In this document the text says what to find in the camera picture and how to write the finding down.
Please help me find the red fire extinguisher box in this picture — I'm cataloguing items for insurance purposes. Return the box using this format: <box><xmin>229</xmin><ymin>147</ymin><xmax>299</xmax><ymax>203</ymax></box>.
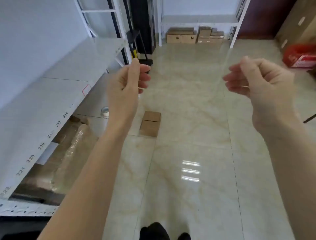
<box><xmin>282</xmin><ymin>44</ymin><xmax>316</xmax><ymax>71</ymax></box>

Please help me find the person's black left shoe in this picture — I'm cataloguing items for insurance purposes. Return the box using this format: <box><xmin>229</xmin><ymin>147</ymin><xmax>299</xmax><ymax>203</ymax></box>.
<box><xmin>140</xmin><ymin>222</ymin><xmax>171</xmax><ymax>240</ymax></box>

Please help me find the pile of stored cardboard boxes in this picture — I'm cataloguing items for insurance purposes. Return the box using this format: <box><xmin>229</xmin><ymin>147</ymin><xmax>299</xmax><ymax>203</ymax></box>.
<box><xmin>166</xmin><ymin>26</ymin><xmax>225</xmax><ymax>45</ymax></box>

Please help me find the person's left forearm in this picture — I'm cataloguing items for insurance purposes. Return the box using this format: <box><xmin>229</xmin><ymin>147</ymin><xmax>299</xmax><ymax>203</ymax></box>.
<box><xmin>37</xmin><ymin>125</ymin><xmax>135</xmax><ymax>240</ymax></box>

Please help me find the person's right forearm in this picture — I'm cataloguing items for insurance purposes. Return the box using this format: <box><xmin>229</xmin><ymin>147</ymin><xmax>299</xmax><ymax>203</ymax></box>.
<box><xmin>259</xmin><ymin>116</ymin><xmax>316</xmax><ymax>240</ymax></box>

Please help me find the white metal shelf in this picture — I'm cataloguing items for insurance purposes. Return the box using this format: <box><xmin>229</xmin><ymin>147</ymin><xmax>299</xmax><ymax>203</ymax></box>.
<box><xmin>0</xmin><ymin>0</ymin><xmax>134</xmax><ymax>218</ymax></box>
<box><xmin>158</xmin><ymin>0</ymin><xmax>251</xmax><ymax>49</ymax></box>

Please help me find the black metal screen stand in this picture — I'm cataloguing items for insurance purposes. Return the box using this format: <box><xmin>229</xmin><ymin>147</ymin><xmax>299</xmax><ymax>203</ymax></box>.
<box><xmin>126</xmin><ymin>29</ymin><xmax>153</xmax><ymax>74</ymax></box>

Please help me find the black water dispenser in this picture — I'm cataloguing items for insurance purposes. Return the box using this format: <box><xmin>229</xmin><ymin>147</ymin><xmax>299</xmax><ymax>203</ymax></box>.
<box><xmin>128</xmin><ymin>0</ymin><xmax>156</xmax><ymax>55</ymax></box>

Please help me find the plastic-wrapped cardboard box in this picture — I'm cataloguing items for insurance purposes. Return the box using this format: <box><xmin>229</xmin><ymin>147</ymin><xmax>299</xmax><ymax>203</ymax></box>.
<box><xmin>12</xmin><ymin>121</ymin><xmax>99</xmax><ymax>206</ymax></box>

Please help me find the large cardboard box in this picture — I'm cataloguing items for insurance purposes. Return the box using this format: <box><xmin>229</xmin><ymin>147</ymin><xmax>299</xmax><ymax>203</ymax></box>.
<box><xmin>275</xmin><ymin>0</ymin><xmax>316</xmax><ymax>54</ymax></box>

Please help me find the person's right hand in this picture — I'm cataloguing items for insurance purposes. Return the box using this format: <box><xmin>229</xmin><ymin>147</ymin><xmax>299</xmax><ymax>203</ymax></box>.
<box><xmin>223</xmin><ymin>56</ymin><xmax>301</xmax><ymax>139</ymax></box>

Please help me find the dark red door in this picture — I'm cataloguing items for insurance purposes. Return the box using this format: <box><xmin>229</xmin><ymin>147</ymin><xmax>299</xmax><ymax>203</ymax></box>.
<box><xmin>237</xmin><ymin>0</ymin><xmax>297</xmax><ymax>40</ymax></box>

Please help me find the person's left hand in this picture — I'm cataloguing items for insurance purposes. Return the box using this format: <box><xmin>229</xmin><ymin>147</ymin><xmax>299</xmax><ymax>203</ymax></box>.
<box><xmin>106</xmin><ymin>58</ymin><xmax>151</xmax><ymax>132</ymax></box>

